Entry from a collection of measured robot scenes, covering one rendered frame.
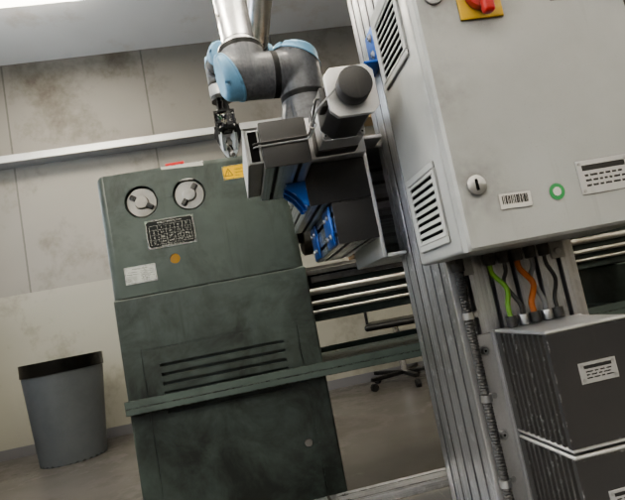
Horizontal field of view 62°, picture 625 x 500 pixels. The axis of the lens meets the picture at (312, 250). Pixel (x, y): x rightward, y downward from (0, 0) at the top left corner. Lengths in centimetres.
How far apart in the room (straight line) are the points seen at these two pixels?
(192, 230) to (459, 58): 109
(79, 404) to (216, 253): 261
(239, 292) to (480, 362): 90
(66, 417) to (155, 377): 245
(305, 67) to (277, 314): 74
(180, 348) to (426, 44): 118
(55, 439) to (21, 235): 182
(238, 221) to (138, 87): 363
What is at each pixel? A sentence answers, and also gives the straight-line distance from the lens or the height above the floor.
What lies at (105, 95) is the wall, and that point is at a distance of 524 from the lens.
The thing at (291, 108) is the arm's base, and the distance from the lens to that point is 134.
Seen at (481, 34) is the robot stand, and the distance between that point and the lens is 87.
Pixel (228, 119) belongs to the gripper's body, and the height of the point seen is 141.
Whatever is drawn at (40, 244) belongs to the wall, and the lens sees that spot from 503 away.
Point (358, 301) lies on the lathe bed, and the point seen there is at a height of 72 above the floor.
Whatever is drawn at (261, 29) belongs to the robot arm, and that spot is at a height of 161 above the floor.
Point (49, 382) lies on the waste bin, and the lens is 409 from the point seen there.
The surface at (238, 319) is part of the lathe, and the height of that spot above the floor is 74.
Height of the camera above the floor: 73
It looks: 6 degrees up
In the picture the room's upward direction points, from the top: 11 degrees counter-clockwise
